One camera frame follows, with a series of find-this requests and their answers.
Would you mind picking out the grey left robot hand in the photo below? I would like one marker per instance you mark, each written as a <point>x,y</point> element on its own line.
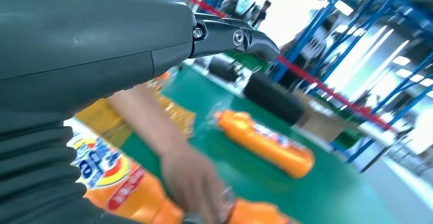
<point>84,43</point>

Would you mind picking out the black boxy device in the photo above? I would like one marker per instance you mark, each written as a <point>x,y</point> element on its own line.
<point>223,68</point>

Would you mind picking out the yellow taped cardboard mat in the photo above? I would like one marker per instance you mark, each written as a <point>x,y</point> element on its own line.
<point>91,117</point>

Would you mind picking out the red steel beam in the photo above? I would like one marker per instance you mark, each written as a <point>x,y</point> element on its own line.
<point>318,85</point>

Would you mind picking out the white cabinet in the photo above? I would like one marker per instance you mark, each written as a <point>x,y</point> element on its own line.
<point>406,202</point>

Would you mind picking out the black zipped carrying case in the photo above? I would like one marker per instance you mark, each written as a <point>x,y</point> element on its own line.
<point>274,97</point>

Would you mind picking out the blue steel shelving rack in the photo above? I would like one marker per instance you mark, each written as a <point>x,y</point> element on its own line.
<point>318,23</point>

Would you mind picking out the brown cardboard box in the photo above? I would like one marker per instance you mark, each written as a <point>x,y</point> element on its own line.
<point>321,124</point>

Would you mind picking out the green plastic crate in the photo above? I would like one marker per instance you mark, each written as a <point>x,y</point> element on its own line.
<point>250,62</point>
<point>345,138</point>

